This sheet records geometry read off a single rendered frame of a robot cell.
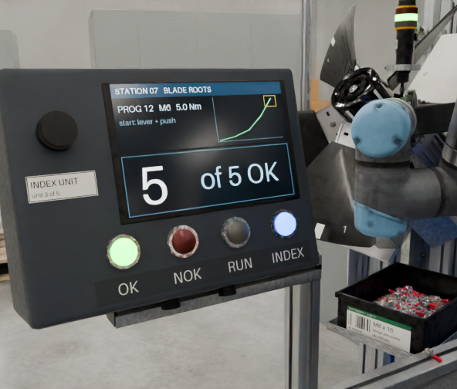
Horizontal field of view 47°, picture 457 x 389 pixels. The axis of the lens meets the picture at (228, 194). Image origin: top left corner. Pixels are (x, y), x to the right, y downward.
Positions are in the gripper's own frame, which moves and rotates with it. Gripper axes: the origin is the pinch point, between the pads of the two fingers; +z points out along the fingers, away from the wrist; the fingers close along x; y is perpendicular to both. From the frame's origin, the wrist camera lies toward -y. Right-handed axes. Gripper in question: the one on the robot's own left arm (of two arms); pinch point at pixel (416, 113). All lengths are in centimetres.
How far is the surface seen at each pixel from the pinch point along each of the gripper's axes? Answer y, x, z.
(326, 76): 27, -11, 42
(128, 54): 349, -80, 428
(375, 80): 8.8, -7.4, 10.7
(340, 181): 15.8, 12.7, 1.8
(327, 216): 17.7, 18.8, -3.9
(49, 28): 845, -227, 866
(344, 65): 19.1, -12.4, 30.7
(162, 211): 14, 3, -72
